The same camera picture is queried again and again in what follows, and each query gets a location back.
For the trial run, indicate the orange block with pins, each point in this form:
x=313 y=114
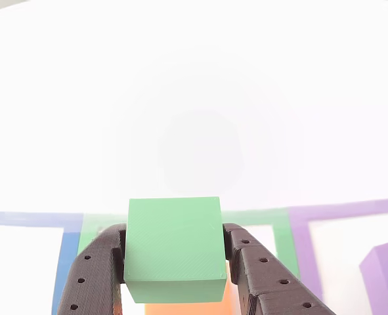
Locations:
x=187 y=309

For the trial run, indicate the green block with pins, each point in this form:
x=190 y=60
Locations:
x=174 y=239

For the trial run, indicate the blue tape square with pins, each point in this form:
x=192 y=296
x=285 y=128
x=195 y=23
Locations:
x=65 y=256

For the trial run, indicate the green tape square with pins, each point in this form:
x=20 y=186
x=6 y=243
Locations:
x=284 y=243

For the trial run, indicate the purple tape square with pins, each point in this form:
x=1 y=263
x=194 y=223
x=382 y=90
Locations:
x=300 y=249

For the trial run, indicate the purple block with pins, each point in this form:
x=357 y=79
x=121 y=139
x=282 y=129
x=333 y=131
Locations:
x=387 y=279

